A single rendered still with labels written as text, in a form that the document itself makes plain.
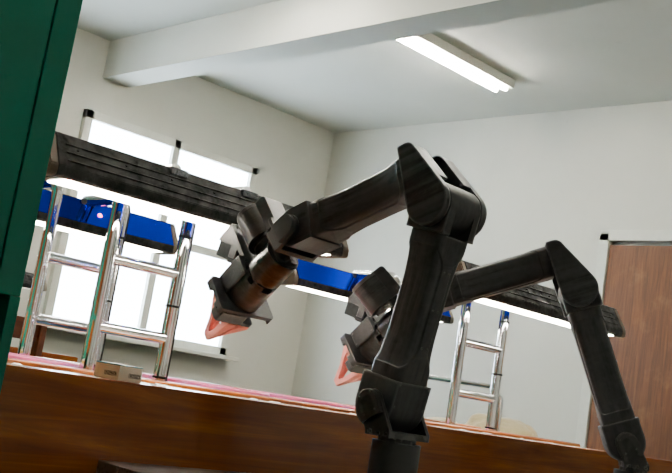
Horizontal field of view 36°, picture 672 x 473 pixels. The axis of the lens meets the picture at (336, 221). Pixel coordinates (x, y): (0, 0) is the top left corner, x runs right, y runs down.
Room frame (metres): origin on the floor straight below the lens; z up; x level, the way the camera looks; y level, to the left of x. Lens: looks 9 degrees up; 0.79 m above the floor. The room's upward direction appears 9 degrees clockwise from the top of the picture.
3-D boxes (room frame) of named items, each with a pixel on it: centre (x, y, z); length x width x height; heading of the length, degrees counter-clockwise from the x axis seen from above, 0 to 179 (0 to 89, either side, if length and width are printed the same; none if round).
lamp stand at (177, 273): (1.78, 0.27, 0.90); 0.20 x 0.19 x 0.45; 132
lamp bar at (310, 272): (2.78, -0.13, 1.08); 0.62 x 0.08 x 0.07; 132
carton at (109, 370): (1.34, 0.24, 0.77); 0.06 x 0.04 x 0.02; 42
